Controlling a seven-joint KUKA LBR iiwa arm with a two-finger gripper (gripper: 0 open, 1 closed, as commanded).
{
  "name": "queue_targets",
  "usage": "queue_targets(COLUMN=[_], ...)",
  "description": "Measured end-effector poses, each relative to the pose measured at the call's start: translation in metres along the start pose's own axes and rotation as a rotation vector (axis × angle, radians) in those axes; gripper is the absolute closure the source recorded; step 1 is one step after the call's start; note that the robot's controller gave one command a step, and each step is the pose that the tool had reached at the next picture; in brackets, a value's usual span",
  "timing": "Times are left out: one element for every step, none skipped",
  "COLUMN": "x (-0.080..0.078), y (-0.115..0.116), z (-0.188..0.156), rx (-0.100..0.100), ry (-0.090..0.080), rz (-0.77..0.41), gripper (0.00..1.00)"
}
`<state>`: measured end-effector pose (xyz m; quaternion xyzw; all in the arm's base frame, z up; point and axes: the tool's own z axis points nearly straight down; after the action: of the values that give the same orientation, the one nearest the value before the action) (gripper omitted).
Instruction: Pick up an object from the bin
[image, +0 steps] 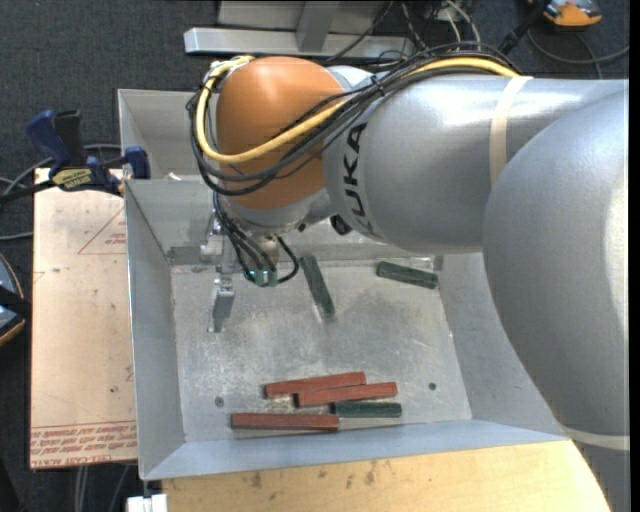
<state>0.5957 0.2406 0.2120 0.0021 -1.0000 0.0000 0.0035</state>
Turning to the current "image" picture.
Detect grey metal bin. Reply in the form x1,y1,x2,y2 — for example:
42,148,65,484
117,88,571,481

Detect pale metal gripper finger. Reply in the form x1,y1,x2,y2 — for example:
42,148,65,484
167,238,224,265
208,277,237,334

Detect brown cardboard board, red print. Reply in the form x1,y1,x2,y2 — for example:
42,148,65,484
29,167,139,471

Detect red-brown flat block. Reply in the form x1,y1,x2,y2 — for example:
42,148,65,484
230,412,341,432
263,371,367,400
293,381,399,408

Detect dark green flat block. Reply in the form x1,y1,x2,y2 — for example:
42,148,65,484
298,254,337,317
329,402,403,419
375,260,440,290

